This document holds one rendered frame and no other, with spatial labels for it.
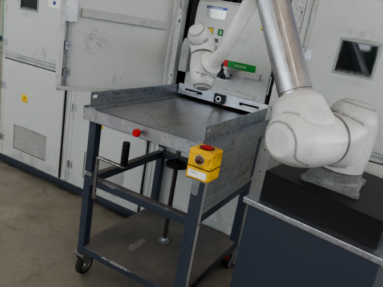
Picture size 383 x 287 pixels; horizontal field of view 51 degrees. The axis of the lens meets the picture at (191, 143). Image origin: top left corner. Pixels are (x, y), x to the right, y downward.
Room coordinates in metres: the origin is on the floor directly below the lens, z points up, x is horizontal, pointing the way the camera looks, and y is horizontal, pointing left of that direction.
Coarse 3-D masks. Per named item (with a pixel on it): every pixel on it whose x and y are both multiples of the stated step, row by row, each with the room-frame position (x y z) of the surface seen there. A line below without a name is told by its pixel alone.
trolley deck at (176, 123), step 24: (96, 120) 1.65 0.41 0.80; (120, 120) 1.59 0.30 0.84; (144, 120) 1.62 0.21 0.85; (168, 120) 1.69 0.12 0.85; (192, 120) 1.77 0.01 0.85; (216, 120) 1.85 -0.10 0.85; (168, 144) 1.49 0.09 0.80; (192, 144) 1.44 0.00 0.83; (216, 144) 1.44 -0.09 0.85; (240, 144) 1.68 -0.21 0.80
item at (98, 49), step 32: (64, 0) 1.94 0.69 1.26; (96, 0) 2.06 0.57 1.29; (128, 0) 2.16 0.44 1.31; (160, 0) 2.26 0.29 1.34; (64, 32) 1.97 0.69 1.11; (96, 32) 2.07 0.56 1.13; (128, 32) 2.17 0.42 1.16; (160, 32) 2.28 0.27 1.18; (64, 64) 1.98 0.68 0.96; (96, 64) 2.08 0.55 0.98; (128, 64) 2.18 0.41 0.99; (160, 64) 2.30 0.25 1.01
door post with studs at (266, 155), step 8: (296, 0) 2.02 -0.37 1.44; (304, 0) 2.00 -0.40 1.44; (296, 8) 2.02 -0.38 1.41; (304, 8) 2.00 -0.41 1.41; (296, 16) 2.01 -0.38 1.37; (296, 24) 2.01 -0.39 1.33; (272, 88) 2.03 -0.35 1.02; (272, 96) 2.03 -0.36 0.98; (272, 104) 2.02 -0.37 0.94; (264, 152) 2.01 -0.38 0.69; (264, 160) 2.01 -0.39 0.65; (264, 168) 2.01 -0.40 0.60; (264, 176) 2.00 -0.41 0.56; (256, 184) 2.01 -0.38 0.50
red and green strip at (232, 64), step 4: (228, 60) 2.19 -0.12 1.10; (224, 64) 2.20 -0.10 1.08; (228, 64) 2.19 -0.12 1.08; (232, 64) 2.18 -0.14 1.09; (236, 64) 2.17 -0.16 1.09; (240, 64) 2.16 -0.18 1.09; (244, 64) 2.15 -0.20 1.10; (236, 68) 2.17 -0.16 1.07; (240, 68) 2.16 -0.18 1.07; (244, 68) 2.15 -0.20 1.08; (248, 68) 2.14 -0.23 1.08; (252, 68) 2.13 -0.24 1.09; (252, 72) 2.13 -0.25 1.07
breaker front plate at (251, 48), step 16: (208, 0) 2.27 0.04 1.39; (256, 16) 2.14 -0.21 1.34; (224, 32) 2.22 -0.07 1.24; (256, 32) 2.14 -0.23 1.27; (240, 48) 2.17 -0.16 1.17; (256, 48) 2.13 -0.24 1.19; (256, 64) 2.12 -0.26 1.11; (224, 80) 2.19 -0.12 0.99; (240, 80) 2.15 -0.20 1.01; (256, 80) 2.11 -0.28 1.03; (240, 96) 2.15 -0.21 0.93; (256, 96) 2.10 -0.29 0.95
